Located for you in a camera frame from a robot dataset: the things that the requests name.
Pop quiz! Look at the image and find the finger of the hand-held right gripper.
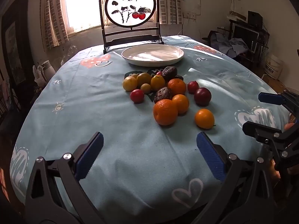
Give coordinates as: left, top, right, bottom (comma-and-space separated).
242, 121, 299, 171
258, 91, 299, 119

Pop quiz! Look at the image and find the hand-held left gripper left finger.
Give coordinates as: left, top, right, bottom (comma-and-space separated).
24, 132, 104, 224

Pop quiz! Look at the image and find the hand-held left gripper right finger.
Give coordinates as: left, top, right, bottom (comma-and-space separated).
196, 132, 278, 224

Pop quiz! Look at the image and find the dark red plum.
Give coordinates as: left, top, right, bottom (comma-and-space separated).
194, 87, 212, 105

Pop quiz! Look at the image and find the large orange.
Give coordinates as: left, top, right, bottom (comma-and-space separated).
153, 99, 178, 126

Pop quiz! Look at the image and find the yellow-orange citrus fruit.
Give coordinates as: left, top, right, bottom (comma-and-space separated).
150, 75, 166, 91

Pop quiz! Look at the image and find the white oval plate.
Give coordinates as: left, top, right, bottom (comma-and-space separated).
121, 44, 185, 67

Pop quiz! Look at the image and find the white plastic bucket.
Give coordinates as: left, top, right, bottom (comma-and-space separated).
265, 54, 284, 80

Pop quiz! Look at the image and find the light blue printed tablecloth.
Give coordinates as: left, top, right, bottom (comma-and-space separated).
9, 35, 290, 215

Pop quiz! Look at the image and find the monitor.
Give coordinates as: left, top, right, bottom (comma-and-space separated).
234, 24, 260, 46

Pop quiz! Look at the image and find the pile of grey clothes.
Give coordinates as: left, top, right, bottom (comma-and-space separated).
210, 31, 249, 57

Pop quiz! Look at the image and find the black speaker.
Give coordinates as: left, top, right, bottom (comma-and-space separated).
248, 10, 263, 28

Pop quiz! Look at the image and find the white kettle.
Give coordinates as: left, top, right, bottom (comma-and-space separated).
37, 60, 56, 84

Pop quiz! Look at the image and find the brick-patterned curtain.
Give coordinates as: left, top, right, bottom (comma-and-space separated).
155, 0, 184, 25
40, 0, 69, 49

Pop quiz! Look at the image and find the window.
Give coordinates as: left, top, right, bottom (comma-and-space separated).
64, 0, 161, 32

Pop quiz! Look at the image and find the black chair with painted panel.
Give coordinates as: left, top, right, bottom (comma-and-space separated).
98, 0, 164, 54

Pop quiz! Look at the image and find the dark framed wall picture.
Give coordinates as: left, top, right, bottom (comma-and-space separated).
1, 0, 33, 87

